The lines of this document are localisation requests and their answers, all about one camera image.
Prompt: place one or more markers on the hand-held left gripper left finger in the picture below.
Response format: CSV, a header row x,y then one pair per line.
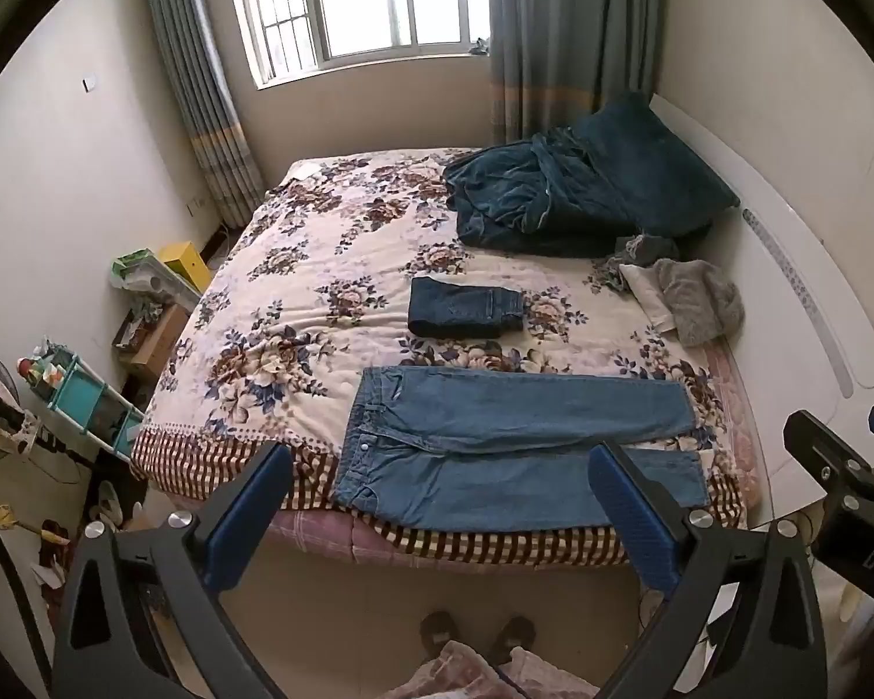
x,y
251,517

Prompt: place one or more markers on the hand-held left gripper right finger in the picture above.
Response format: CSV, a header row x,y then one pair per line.
x,y
630,517

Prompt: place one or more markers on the light blue denim pants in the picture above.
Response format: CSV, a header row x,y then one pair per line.
x,y
481,419

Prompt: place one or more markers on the white shoes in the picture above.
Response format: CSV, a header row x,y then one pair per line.
x,y
109,506

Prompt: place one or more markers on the dark slipper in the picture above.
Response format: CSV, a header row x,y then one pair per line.
x,y
441,630
513,637

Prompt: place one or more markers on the grey fuzzy garment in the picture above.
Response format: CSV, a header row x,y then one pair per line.
x,y
703,302

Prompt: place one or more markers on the cardboard box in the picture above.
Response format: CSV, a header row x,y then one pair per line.
x,y
156,335

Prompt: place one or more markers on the teal storage rack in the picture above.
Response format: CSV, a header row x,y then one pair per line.
x,y
80,393

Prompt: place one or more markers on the white bed headboard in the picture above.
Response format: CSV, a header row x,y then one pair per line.
x,y
794,233

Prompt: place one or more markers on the yellow floor clutter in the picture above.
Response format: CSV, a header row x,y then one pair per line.
x,y
14,520

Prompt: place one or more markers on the floral printed blanket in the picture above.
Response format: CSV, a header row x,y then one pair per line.
x,y
298,284

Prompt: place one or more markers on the yellow box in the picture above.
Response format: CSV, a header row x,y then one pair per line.
x,y
186,262

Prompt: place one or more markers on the small grey crumpled cloth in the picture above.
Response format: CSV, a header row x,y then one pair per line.
x,y
648,247

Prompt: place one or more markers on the folded dark blue jeans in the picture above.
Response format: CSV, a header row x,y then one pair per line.
x,y
459,309

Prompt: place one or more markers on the green and white bag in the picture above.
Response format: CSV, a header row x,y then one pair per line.
x,y
135,266

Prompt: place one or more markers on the dark teal pillow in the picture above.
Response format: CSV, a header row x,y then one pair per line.
x,y
648,153

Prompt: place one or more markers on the dark teal plush blanket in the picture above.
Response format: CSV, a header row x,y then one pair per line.
x,y
524,189

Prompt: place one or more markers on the grey-blue striped curtain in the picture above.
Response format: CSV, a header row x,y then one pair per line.
x,y
561,29
196,87

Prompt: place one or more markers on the window with metal bars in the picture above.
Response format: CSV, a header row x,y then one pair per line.
x,y
364,0

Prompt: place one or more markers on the wall socket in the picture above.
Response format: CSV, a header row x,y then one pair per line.
x,y
202,202

